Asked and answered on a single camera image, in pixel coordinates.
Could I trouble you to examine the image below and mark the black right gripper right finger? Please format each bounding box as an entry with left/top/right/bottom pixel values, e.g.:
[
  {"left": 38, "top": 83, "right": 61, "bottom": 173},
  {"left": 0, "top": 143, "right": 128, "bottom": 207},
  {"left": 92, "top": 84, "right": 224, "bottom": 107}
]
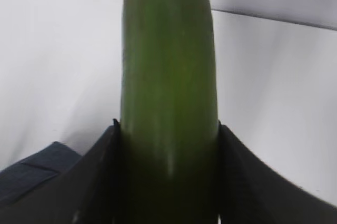
[{"left": 217, "top": 124, "right": 336, "bottom": 223}]

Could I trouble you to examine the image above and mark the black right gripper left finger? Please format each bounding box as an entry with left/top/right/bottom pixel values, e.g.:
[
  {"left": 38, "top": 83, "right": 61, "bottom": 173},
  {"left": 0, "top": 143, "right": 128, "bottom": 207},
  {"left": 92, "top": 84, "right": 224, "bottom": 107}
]
[{"left": 1, "top": 121, "right": 120, "bottom": 223}]

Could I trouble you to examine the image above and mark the navy blue lunch bag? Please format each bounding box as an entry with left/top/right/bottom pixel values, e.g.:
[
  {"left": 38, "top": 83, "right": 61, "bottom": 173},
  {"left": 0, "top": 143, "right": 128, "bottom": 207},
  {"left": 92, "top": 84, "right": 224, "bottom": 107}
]
[{"left": 1, "top": 142, "right": 81, "bottom": 207}]

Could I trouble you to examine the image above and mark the green cucumber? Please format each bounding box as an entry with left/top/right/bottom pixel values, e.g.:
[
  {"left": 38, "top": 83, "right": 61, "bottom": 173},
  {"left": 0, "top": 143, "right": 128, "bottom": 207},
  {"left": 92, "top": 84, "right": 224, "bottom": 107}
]
[{"left": 116, "top": 0, "right": 219, "bottom": 223}]

